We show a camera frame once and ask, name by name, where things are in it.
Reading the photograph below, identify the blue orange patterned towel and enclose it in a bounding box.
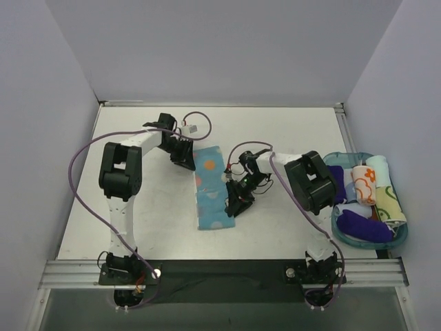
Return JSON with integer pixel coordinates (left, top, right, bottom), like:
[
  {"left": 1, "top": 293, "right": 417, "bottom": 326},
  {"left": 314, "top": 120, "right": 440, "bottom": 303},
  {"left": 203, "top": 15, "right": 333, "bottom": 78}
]
[{"left": 194, "top": 146, "right": 236, "bottom": 231}]

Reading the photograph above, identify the orange flower pattern towel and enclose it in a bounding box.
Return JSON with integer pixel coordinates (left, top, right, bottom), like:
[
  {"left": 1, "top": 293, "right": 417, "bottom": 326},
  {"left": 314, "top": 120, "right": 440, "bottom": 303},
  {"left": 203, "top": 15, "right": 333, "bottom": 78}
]
[{"left": 351, "top": 165, "right": 376, "bottom": 206}]

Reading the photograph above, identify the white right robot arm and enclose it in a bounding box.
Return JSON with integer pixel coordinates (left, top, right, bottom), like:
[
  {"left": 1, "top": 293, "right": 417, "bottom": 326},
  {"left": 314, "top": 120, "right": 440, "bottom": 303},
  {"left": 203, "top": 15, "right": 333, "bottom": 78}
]
[{"left": 225, "top": 148, "right": 341, "bottom": 283}]

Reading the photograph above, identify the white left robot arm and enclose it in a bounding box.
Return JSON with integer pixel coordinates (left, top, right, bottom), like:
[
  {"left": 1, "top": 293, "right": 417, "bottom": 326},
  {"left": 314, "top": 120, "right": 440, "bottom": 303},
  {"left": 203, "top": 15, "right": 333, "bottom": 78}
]
[{"left": 99, "top": 113, "right": 197, "bottom": 284}]

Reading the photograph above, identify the purple rolled towel back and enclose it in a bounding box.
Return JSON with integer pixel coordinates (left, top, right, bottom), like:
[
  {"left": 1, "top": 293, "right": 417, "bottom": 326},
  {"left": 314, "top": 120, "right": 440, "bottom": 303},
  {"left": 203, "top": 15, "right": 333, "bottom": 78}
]
[{"left": 328, "top": 165, "right": 347, "bottom": 205}]

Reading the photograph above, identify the purple rolled towel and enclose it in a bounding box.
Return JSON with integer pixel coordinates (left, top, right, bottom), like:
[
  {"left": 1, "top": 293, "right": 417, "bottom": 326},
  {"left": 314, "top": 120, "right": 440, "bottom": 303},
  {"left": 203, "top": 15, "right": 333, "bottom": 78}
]
[
  {"left": 328, "top": 165, "right": 347, "bottom": 205},
  {"left": 336, "top": 210, "right": 393, "bottom": 243}
]

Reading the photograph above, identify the light blue rolled towel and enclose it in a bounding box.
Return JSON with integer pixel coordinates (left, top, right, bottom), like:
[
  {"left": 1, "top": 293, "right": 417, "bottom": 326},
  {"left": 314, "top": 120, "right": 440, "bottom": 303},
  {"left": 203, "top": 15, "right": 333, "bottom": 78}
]
[{"left": 345, "top": 183, "right": 357, "bottom": 203}]

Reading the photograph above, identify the teal plastic basket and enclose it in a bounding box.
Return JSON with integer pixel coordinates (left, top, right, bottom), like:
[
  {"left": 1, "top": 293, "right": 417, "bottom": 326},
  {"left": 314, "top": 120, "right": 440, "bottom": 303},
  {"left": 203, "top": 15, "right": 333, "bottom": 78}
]
[{"left": 322, "top": 150, "right": 410, "bottom": 250}]

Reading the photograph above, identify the purple rolled towel front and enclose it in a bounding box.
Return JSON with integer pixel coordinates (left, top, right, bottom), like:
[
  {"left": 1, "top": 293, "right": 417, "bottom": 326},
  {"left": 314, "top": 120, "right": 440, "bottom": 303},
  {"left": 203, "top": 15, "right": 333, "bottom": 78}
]
[{"left": 336, "top": 210, "right": 393, "bottom": 243}]

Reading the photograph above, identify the mint white rolled towel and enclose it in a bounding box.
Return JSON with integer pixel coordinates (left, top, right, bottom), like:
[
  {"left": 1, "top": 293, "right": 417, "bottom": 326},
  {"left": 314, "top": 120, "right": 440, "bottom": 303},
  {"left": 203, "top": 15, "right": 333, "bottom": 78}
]
[{"left": 365, "top": 155, "right": 391, "bottom": 188}]

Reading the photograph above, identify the cream green rolled towel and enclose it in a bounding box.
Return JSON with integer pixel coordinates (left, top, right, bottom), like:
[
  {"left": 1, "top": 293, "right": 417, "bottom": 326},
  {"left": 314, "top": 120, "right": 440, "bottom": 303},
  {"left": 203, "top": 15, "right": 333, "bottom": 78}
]
[{"left": 376, "top": 185, "right": 407, "bottom": 227}]

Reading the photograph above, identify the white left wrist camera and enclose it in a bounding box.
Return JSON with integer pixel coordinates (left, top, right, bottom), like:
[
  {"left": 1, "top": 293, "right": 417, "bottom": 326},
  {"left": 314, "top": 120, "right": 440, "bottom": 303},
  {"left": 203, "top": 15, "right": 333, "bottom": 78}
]
[{"left": 181, "top": 124, "right": 198, "bottom": 136}]

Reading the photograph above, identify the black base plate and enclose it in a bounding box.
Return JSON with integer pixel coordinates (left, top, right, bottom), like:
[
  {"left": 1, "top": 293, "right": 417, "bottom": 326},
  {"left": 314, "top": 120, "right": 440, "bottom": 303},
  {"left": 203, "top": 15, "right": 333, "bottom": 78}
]
[{"left": 99, "top": 257, "right": 346, "bottom": 307}]

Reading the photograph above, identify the aluminium front rail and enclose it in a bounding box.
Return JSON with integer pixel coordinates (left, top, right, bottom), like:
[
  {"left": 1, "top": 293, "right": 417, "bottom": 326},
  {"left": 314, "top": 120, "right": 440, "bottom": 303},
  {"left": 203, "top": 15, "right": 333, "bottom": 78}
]
[{"left": 39, "top": 259, "right": 409, "bottom": 290}]

